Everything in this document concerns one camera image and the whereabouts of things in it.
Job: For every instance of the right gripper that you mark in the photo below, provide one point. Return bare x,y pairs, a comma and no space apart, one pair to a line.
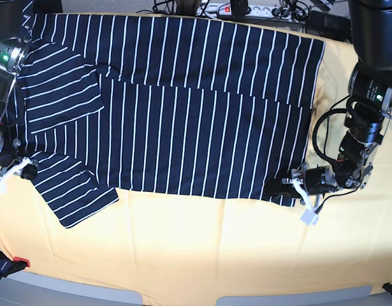
10,165

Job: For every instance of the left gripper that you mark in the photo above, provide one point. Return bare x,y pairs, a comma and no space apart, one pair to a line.
312,181

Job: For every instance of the navy white striped T-shirt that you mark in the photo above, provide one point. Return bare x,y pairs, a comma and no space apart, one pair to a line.
167,105

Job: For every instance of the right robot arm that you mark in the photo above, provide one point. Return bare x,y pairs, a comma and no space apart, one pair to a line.
13,51

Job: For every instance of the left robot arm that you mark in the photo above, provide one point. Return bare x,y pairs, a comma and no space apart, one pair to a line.
369,103

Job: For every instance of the blue red table clamp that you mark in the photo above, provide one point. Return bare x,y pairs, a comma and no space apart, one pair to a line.
8,266

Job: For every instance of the yellow table cloth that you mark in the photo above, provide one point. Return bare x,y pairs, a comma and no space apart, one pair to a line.
193,250

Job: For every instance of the black power adapter box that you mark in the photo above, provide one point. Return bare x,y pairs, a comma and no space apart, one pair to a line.
326,23

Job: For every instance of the white power strip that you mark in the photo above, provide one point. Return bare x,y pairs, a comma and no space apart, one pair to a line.
219,10

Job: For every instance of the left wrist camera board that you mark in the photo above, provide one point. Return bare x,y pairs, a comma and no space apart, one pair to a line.
310,216

